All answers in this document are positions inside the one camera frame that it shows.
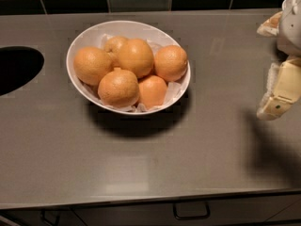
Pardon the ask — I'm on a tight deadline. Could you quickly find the white ceramic bowl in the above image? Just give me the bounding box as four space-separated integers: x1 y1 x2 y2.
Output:
66 21 191 116

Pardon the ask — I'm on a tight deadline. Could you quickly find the back small orange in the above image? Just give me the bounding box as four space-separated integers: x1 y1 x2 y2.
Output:
104 36 128 67

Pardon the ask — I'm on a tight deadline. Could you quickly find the black drawer handle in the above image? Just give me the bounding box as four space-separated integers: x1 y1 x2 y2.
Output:
172 202 211 220

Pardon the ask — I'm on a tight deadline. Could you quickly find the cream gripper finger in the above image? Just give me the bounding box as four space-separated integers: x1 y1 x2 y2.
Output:
257 11 282 37
257 56 301 121

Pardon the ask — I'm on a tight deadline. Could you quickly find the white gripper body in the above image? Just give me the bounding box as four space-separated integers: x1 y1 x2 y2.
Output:
277 0 301 57

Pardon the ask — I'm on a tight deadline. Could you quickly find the dark sink basin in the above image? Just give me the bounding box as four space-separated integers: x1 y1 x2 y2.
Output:
0 46 44 95

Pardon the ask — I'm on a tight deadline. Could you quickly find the white paper bowl liner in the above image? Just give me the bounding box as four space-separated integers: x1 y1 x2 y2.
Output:
70 31 190 116

